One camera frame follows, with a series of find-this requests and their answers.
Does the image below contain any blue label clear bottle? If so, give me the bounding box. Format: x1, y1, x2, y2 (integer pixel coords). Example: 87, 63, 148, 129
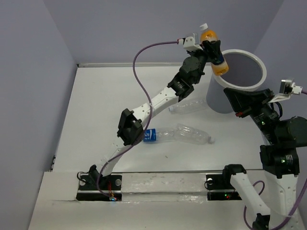
143, 127, 175, 144

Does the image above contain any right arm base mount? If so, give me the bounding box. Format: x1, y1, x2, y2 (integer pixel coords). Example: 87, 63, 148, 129
204, 174, 242, 201

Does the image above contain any white foam front panel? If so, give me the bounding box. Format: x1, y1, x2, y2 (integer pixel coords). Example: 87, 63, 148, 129
121, 172, 206, 194

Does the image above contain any crushed clear bottle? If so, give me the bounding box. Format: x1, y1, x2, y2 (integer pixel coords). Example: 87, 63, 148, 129
174, 124, 215, 145

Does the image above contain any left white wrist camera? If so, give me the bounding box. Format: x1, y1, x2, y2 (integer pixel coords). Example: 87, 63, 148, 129
177, 33, 203, 52

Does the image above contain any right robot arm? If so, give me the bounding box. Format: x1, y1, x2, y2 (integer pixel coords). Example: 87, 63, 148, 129
221, 88, 307, 230

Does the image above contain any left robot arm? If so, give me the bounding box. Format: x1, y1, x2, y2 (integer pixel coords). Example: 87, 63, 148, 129
88, 37, 222, 192

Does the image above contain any clear bottle near bin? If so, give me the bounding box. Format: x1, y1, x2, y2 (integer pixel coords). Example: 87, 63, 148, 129
168, 98, 208, 115

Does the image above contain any grey round bin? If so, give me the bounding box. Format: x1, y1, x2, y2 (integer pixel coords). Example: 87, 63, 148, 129
206, 49, 267, 114

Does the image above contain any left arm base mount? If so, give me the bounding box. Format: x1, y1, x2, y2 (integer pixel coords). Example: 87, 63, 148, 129
76, 173, 122, 202

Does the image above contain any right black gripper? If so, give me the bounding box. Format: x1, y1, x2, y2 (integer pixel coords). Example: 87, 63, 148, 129
224, 85, 280, 142

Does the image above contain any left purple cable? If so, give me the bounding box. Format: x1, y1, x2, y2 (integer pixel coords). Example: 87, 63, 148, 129
96, 40, 184, 201

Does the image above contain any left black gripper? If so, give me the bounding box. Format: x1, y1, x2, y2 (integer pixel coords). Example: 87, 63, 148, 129
186, 39, 220, 84

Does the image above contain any orange juice bottle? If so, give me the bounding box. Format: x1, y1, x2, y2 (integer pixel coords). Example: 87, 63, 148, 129
200, 23, 229, 76

